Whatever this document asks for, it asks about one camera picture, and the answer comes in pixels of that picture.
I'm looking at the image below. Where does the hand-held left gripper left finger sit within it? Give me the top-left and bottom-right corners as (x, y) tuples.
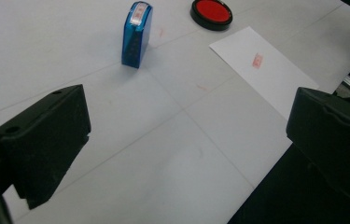
(0, 83), (92, 210)

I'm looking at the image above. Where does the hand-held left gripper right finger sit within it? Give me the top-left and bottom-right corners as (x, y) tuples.
(286, 86), (350, 201)

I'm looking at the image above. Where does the white paper sheet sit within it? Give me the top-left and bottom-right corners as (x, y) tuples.
(208, 25), (320, 121)

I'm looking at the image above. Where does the blue stamp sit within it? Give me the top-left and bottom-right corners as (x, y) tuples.
(120, 0), (154, 70)

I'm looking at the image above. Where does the round red ink pad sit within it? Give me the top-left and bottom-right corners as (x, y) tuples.
(189, 0), (234, 32)

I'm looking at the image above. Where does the white table cover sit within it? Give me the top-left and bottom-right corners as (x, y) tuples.
(0, 0), (350, 224)

